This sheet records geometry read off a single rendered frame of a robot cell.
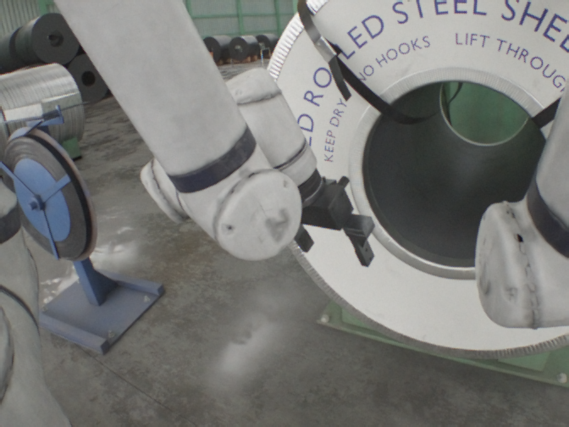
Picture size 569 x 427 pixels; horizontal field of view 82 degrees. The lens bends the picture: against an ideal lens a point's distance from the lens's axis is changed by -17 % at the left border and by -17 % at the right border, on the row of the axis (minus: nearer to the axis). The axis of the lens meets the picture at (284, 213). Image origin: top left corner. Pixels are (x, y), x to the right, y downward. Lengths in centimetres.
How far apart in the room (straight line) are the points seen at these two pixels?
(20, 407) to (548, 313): 38
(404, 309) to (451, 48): 77
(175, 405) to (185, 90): 132
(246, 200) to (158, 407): 127
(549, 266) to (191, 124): 26
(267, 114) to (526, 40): 62
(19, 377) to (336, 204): 45
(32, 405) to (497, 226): 36
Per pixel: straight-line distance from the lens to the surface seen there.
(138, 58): 29
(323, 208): 56
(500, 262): 25
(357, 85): 96
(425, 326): 127
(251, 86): 48
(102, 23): 29
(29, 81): 540
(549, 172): 23
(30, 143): 175
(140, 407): 155
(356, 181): 108
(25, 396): 35
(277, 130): 50
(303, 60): 106
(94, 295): 208
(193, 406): 148
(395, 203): 124
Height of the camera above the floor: 114
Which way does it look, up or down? 26 degrees down
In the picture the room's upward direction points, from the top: 6 degrees counter-clockwise
